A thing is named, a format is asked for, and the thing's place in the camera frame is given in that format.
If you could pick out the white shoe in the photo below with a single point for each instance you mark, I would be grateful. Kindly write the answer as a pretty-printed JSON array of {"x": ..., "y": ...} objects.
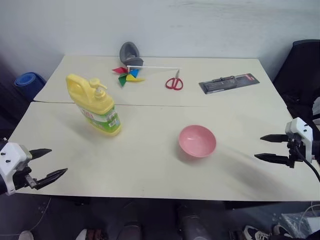
[
  {"x": 26, "y": 235},
  {"x": 81, "y": 235}
]

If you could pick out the black chair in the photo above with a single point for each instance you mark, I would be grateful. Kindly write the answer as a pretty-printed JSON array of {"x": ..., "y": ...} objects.
[{"x": 297, "y": 70}]

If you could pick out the black and white sneaker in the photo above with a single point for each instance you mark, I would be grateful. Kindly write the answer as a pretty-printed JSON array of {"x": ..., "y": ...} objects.
[
  {"x": 282, "y": 231},
  {"x": 256, "y": 232}
]

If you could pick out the yellow detergent bottle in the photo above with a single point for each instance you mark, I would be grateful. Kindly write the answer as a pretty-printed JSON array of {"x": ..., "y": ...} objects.
[{"x": 96, "y": 105}]

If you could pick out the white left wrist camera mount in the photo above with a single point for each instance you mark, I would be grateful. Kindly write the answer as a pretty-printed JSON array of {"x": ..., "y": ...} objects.
[{"x": 12, "y": 155}]

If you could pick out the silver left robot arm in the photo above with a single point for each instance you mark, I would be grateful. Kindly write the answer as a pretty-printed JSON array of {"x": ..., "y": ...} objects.
[{"x": 2, "y": 185}]

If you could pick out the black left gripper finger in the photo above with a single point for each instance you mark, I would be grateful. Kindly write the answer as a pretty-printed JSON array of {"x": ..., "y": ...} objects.
[
  {"x": 40, "y": 153},
  {"x": 51, "y": 177}
]

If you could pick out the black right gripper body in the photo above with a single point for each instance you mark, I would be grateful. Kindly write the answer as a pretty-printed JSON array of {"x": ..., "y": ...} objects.
[{"x": 296, "y": 147}]

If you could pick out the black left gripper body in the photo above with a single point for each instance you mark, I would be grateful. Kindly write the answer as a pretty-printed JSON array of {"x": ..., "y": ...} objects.
[{"x": 21, "y": 178}]

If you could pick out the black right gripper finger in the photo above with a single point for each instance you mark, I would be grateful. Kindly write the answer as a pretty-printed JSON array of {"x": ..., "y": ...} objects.
[
  {"x": 275, "y": 138},
  {"x": 275, "y": 158}
]

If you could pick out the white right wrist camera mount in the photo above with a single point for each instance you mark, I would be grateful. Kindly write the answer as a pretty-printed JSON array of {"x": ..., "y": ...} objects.
[{"x": 300, "y": 125}]

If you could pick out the black packaged tool card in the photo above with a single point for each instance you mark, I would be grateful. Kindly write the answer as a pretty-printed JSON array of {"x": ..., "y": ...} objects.
[{"x": 228, "y": 83}]

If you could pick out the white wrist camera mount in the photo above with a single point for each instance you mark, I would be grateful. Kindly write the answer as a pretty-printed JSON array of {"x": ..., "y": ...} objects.
[
  {"x": 12, "y": 155},
  {"x": 300, "y": 125}
]

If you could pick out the colourful pinwheel with white stick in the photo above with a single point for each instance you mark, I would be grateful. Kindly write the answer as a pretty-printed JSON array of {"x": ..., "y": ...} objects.
[{"x": 127, "y": 76}]

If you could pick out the clear plastic bag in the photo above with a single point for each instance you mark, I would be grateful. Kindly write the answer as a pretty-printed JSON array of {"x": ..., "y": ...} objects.
[{"x": 300, "y": 223}]

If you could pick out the pink bowl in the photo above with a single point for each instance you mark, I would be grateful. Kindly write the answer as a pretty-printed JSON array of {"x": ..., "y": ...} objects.
[{"x": 197, "y": 143}]

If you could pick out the blue rolled mat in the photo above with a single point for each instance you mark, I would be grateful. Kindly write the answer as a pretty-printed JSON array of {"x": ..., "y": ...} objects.
[{"x": 28, "y": 81}]

